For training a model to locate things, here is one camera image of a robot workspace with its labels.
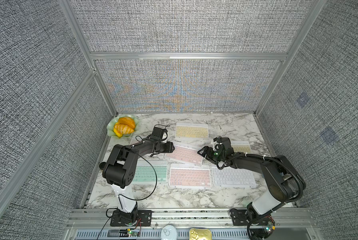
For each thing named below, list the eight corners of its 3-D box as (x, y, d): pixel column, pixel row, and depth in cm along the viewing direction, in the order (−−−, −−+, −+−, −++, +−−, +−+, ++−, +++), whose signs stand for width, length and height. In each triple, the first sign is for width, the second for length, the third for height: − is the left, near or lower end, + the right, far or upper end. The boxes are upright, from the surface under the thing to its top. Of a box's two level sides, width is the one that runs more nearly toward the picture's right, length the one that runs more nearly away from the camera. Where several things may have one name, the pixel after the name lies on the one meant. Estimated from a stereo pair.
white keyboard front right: (212, 187, 85) (216, 179, 76) (211, 175, 89) (214, 167, 80) (245, 187, 85) (254, 179, 76) (242, 175, 89) (249, 167, 80)
